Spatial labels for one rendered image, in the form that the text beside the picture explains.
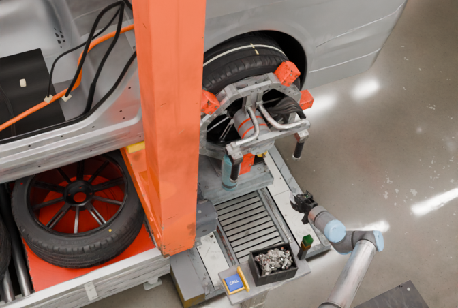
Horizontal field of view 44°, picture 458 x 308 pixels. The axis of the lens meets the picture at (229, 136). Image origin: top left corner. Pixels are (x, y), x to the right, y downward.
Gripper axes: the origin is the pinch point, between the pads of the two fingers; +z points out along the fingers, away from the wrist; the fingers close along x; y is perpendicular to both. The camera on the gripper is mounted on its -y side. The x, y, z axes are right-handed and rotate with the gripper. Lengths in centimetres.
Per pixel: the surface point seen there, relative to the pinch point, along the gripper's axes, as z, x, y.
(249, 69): 20, 3, 62
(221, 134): 43.9, 12.3, 19.1
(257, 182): 59, -11, -32
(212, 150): 34.0, 22.8, 18.9
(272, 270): -14.5, 22.9, -24.8
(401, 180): 34, -102, -60
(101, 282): 30, 95, -26
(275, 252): -10.6, 18.2, -18.7
